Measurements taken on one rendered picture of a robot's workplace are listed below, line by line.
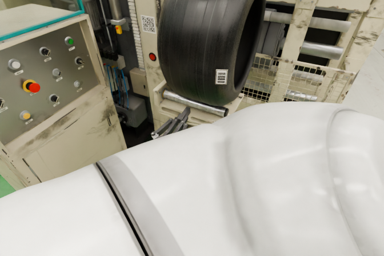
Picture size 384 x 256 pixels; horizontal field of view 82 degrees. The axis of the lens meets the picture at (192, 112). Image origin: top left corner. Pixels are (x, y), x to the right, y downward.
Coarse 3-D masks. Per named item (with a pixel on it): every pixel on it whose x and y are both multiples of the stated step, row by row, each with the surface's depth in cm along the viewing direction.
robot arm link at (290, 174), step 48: (144, 144) 12; (192, 144) 10; (240, 144) 9; (288, 144) 8; (336, 144) 7; (144, 192) 8; (192, 192) 8; (240, 192) 8; (288, 192) 7; (336, 192) 6; (144, 240) 7; (192, 240) 7; (240, 240) 7; (288, 240) 6; (336, 240) 6
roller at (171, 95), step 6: (168, 90) 112; (162, 96) 112; (168, 96) 110; (174, 96) 109; (180, 96) 108; (180, 102) 109; (186, 102) 107; (192, 102) 106; (198, 102) 105; (198, 108) 105; (204, 108) 104; (210, 108) 102; (216, 108) 101; (222, 108) 101; (216, 114) 103; (222, 114) 100
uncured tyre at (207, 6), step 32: (192, 0) 71; (224, 0) 68; (256, 0) 103; (160, 32) 78; (192, 32) 72; (224, 32) 69; (256, 32) 108; (160, 64) 86; (192, 64) 76; (224, 64) 74; (192, 96) 92; (224, 96) 86
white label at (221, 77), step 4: (216, 72) 74; (220, 72) 74; (224, 72) 74; (216, 76) 76; (220, 76) 75; (224, 76) 75; (216, 80) 77; (220, 80) 76; (224, 80) 76; (220, 84) 78; (224, 84) 78
